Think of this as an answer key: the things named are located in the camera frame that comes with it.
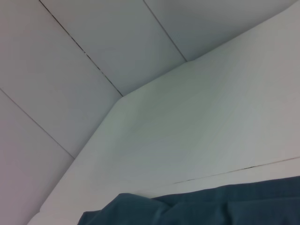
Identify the teal blue t-shirt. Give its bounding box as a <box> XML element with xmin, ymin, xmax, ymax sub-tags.
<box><xmin>77</xmin><ymin>175</ymin><xmax>300</xmax><ymax>225</ymax></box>

